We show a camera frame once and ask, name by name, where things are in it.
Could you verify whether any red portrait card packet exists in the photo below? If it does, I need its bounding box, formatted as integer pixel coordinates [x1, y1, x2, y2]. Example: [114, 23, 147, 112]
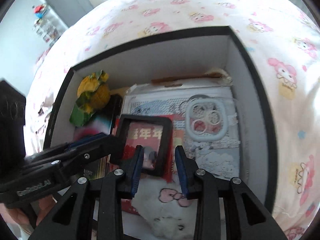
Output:
[109, 114, 186, 215]

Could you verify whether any white shelf rack with toys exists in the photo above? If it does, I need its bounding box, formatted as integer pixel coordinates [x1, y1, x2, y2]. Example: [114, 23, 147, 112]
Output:
[32, 3, 61, 47]

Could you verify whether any black square frame case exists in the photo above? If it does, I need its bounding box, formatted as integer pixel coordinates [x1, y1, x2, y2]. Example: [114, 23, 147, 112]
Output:
[109, 114, 174, 177]

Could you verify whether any black cardboard storage box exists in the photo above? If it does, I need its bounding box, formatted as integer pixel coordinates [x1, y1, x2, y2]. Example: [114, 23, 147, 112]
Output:
[44, 27, 278, 211]

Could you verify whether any phone case in packaging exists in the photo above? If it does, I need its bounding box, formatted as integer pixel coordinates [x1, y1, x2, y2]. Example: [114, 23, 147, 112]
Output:
[122, 87, 241, 180]

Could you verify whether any white fluffy plush toy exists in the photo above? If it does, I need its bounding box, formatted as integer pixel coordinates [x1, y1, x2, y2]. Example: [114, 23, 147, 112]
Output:
[131, 178, 197, 239]

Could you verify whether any green yellow corn snack bag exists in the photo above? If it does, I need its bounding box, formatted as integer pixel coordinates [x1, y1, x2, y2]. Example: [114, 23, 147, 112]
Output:
[69, 70, 111, 127]

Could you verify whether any pink cartoon print blanket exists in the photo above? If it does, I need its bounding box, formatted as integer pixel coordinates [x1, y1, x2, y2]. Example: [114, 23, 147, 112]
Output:
[25, 0, 319, 239]

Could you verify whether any pink patterned cloth garment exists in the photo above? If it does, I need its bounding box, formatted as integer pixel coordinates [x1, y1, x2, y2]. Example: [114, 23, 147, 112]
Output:
[38, 93, 54, 120]

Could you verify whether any person's left hand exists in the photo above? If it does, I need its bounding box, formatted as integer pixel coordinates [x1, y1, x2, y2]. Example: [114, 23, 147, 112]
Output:
[1, 195, 56, 226]

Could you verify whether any black pink product box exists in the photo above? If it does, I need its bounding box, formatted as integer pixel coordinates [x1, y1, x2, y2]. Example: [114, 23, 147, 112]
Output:
[73, 94, 123, 180]

